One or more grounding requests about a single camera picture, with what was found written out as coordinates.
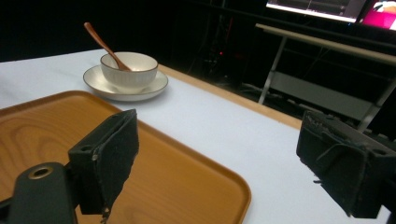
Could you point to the white tablecloth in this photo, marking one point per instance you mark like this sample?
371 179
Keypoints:
218 124

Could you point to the white ribbed bowl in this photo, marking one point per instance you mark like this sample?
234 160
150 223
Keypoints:
132 73

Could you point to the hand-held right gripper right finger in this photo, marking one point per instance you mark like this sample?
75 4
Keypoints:
339 174

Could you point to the wooden spoon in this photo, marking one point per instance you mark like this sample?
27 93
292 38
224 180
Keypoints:
102 43

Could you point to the wooden tray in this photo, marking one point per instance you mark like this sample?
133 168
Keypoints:
174 183

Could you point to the monitor with pink picture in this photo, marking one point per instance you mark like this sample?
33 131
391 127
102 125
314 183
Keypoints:
381 15

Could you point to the computer monitor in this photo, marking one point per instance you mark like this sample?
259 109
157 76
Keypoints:
314 6

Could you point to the metal frame desk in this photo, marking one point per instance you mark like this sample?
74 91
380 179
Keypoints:
323 71

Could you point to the white plate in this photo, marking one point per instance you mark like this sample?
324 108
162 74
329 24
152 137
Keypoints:
96 81

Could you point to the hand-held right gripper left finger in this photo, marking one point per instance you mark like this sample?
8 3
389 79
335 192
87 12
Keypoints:
106 158

